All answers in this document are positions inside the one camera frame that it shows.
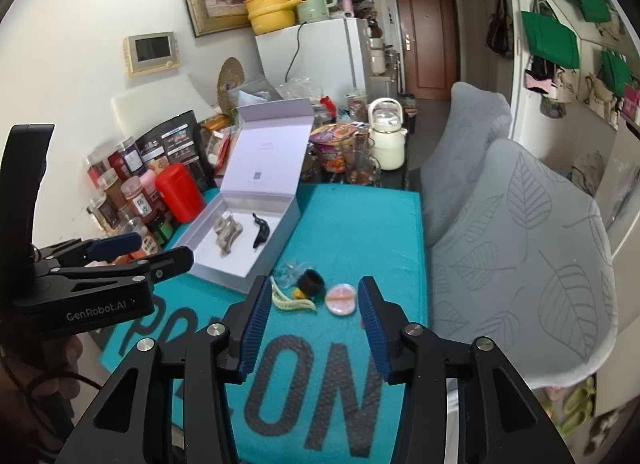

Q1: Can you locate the black power cord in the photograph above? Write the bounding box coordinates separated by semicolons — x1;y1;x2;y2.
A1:
285;21;307;82

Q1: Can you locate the beige hair claw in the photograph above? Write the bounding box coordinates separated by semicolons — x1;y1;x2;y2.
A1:
212;214;244;259

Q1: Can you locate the pink powder puff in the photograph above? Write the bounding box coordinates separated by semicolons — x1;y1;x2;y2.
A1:
325;283;359;317

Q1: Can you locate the glass mug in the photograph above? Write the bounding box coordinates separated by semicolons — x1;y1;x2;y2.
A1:
345;139;382;185

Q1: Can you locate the teal bubble mailer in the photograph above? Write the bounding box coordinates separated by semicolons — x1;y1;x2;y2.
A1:
97;183;430;460

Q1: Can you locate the brown door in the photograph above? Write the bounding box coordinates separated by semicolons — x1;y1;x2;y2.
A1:
394;0;461;102

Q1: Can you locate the dark hanging handbag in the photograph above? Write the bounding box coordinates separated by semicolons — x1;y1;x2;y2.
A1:
487;0;515;59

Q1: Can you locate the black hair claw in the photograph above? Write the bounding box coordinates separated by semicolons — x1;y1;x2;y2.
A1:
250;213;275;251

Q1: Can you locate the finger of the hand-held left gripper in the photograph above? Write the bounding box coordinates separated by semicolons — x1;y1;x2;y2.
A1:
32;233;143;267
47;246;195;295

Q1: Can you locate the red canister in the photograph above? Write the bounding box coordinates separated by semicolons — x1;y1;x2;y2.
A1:
155;163;206;225

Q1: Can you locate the small grey leaf-cover chair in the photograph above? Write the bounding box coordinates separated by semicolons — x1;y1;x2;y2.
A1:
419;81;513;247

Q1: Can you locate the row of spice jars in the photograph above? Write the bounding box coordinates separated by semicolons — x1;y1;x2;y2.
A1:
85;136;176;265

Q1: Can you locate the large grey leaf-cover chair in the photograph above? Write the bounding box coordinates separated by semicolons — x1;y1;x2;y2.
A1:
430;139;618;390

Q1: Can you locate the black printed pouch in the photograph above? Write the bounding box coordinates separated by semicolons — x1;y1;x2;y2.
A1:
135;110;211;192

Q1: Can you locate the clear hair clip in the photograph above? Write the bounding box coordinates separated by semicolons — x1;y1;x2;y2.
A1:
274;260;306;289

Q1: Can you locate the black cable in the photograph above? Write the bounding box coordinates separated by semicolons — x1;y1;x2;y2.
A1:
27;371;103;437

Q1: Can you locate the pale yellow hair claw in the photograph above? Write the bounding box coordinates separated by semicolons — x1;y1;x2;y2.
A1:
270;275;318;315

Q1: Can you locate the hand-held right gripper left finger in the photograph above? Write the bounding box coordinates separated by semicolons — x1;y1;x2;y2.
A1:
54;275;273;464

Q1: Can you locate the black round cup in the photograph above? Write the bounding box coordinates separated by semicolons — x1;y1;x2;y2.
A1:
299;269;326;301

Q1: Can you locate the woven straw trivet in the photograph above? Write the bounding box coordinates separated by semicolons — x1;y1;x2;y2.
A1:
217;58;246;117

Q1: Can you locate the wall intercom panel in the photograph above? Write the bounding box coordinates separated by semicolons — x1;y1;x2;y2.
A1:
123;31;182;77

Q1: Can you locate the pale green slipper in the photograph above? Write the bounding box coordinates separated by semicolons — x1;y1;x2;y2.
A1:
547;376;598;412
545;406;593;440

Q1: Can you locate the yellow pot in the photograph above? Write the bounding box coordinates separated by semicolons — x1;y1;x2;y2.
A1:
245;0;298;36

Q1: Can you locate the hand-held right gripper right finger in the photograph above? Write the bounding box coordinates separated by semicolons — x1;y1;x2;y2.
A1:
357;276;576;464

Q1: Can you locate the instant noodle cup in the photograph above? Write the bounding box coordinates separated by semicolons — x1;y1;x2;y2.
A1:
309;123;371;173

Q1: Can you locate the white refrigerator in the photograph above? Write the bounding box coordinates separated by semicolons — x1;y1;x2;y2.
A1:
255;18;373;104

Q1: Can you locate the white gift box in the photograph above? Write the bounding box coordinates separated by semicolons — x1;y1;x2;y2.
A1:
172;98;316;295

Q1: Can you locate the cream thermal kettle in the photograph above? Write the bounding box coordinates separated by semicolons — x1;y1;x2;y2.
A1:
367;98;408;171

